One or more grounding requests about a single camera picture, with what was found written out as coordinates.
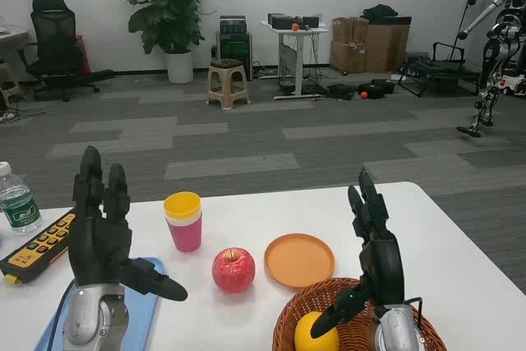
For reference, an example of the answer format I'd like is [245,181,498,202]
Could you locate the black bag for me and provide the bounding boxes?
[362,3,399,25]

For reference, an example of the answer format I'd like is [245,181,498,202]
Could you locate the pink plastic cup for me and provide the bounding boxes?
[166,219,203,253]

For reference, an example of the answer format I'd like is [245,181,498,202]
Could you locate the black stereo unit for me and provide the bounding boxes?
[219,15,247,35]

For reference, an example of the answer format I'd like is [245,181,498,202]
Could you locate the red floor sign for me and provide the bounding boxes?
[76,34,91,76]

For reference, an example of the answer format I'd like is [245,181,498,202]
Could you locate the beige plastic stool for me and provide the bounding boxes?
[205,58,251,111]

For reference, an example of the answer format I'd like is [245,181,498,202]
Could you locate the yellow black remote controller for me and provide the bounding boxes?
[0,207,79,285]

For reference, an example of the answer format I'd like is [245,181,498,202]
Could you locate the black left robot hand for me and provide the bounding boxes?
[67,145,189,303]

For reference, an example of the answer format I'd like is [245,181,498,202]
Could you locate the small black floor case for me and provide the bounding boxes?
[327,83,357,101]

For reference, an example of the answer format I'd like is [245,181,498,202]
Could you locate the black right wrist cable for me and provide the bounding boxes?
[404,296,424,330]

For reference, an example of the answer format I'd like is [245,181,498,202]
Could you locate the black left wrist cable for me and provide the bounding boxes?
[47,280,77,351]

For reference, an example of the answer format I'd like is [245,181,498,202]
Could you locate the black folding cot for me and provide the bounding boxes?
[397,41,482,98]

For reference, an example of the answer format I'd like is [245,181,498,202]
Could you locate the silver black humanoid robot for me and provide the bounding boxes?
[455,0,526,138]

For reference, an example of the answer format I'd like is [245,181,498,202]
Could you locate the orange plastic plate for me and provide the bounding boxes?
[263,233,336,289]

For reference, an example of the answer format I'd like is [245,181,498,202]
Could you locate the large cardboard box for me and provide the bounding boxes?
[364,21,412,74]

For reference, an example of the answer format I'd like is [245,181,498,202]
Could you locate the wide black floor case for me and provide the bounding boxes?
[358,78,396,100]

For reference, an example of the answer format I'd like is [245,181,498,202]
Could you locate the white standing desk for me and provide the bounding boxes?
[258,20,330,101]

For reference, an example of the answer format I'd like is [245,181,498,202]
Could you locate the brown wicker basket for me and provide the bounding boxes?
[272,277,448,351]

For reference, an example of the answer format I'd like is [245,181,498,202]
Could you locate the red apple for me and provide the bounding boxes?
[211,247,256,294]

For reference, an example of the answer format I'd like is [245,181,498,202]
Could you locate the white toy car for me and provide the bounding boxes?
[499,75,526,99]

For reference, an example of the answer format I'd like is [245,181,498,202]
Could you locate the white plastic cup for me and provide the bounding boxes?
[164,213,203,228]

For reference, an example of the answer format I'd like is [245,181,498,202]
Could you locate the black office chair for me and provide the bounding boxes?
[16,0,115,103]

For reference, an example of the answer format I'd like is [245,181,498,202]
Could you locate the yellow lemon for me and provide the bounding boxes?
[293,311,340,351]

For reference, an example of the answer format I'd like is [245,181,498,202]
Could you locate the green leafy plant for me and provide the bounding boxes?
[116,0,206,55]

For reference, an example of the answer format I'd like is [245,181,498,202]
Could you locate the white plant pot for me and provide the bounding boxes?
[164,49,195,84]

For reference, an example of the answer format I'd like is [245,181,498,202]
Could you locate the large black desk device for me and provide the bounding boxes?
[267,12,295,30]

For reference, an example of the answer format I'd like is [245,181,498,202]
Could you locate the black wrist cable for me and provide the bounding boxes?
[404,296,424,330]
[47,280,77,351]

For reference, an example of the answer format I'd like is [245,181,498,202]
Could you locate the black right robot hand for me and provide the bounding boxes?
[310,168,406,339]

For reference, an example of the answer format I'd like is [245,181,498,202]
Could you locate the clear green-label water bottle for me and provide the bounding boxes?
[0,160,44,235]

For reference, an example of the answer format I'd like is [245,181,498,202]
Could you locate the black equipment rack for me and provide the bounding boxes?
[216,31,253,81]

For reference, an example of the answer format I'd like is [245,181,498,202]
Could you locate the light blue plastic tray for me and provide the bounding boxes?
[33,256,166,351]

